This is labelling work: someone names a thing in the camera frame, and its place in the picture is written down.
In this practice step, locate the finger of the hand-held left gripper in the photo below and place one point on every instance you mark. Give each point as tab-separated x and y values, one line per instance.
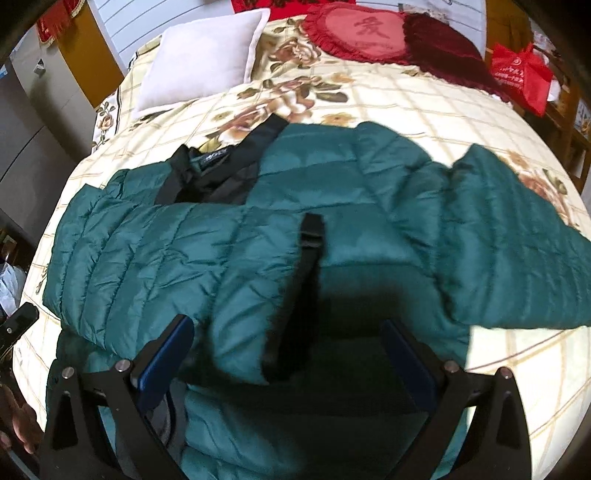
19	323

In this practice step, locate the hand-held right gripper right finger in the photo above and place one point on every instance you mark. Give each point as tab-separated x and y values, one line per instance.
411	364

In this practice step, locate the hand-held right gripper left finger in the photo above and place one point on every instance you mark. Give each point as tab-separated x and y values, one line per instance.
166	360

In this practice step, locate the green puffer jacket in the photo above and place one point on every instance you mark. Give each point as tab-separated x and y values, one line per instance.
277	194

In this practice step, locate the person's left hand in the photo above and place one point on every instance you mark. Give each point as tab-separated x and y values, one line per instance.
18	424

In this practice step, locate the floral checked bed sheet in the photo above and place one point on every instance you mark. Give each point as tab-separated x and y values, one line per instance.
392	97

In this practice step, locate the wooden chair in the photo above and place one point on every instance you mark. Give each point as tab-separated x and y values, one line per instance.
572	134

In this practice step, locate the red hanging decoration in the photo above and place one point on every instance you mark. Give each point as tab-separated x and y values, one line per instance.
51	23

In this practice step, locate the white square pillow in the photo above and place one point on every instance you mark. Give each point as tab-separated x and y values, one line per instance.
198	60

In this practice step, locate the red plastic bag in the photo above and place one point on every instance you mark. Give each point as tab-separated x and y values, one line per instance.
517	69

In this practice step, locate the dark red fringed cushion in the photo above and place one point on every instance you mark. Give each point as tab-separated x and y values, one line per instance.
438	50

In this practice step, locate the white slatted headboard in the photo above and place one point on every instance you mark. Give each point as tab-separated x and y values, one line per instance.
138	23

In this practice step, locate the red heart-shaped cushion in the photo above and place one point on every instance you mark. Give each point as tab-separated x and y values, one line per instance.
360	32

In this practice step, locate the red wall banner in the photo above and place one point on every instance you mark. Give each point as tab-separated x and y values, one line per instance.
249	4

